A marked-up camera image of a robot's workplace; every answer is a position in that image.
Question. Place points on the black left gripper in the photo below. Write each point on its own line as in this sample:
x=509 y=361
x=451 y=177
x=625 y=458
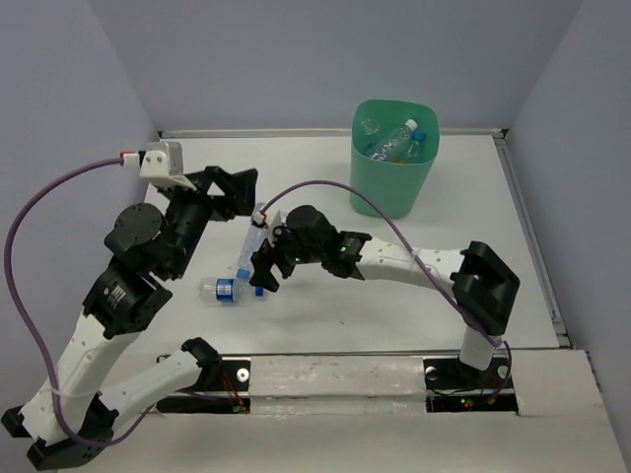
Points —
x=242 y=184

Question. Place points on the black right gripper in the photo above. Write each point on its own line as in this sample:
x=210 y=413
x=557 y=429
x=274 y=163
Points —
x=263 y=263

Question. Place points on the small blue-label bottle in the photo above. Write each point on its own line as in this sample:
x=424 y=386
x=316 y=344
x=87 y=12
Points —
x=229 y=291

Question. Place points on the white-cap blue-label drink bottle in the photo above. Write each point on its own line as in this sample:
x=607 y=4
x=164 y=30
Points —
x=370 y=129

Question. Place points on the clear bottle white cap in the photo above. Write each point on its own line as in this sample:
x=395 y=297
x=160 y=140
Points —
x=395 y=143

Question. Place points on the blue-cap blue-label water bottle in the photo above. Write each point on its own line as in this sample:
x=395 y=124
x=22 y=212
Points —
x=413 y=152

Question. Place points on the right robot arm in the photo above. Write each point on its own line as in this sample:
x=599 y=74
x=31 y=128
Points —
x=476 y=280

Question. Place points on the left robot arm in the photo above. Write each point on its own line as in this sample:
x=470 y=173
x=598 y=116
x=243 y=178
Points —
x=74 y=417

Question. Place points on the green plastic bin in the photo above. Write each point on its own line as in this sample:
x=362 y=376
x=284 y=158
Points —
x=393 y=186

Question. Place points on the clear bottle blue cap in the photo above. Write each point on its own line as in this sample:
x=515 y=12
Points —
x=244 y=265

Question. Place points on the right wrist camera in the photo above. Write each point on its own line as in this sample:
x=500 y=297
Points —
x=265 y=226

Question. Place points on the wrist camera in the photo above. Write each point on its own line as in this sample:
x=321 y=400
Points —
x=160 y=164
x=265 y=226

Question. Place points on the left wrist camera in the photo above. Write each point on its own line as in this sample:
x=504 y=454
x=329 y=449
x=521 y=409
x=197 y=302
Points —
x=160 y=164

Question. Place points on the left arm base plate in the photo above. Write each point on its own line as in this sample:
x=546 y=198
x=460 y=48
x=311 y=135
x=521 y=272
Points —
x=226 y=394

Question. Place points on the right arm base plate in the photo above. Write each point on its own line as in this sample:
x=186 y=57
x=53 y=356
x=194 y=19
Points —
x=453 y=387

